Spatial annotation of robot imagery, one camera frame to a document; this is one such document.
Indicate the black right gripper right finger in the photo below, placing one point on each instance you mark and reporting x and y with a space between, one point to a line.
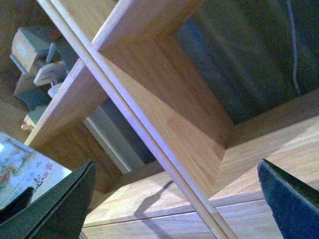
294 204

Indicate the light wooden bookshelf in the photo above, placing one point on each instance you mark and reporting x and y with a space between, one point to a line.
211 87

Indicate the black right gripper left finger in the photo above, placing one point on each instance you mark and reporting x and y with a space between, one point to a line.
58 214

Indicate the thin illustrated children's book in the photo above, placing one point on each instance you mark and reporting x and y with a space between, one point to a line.
22 167

